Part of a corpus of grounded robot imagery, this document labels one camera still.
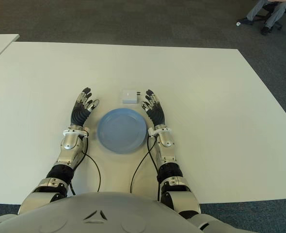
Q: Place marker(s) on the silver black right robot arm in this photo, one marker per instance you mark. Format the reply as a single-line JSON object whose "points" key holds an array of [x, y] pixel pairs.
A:
{"points": [[167, 143]]}

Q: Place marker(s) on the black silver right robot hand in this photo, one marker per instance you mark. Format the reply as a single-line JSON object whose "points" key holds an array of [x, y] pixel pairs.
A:
{"points": [[157, 114]]}

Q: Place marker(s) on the white charger block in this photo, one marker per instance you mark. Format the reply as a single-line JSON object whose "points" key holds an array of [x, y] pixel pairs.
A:
{"points": [[129, 95]]}

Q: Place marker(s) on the seated person grey trousers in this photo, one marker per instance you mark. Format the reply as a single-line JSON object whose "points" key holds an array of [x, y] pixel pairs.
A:
{"points": [[274, 12]]}

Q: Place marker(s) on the grey robot torso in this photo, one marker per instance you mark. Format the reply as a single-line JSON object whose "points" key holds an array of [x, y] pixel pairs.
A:
{"points": [[97, 213]]}

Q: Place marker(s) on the blue round plate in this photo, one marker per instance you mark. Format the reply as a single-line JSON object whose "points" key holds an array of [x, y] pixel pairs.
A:
{"points": [[122, 131]]}

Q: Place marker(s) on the white side table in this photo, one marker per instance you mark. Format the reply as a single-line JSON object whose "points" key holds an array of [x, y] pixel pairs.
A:
{"points": [[0, 44]]}

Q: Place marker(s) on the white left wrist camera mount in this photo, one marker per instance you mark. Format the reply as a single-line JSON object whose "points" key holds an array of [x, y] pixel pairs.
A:
{"points": [[72, 132]]}

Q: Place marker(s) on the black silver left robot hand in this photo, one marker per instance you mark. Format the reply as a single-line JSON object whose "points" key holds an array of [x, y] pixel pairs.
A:
{"points": [[78, 115]]}

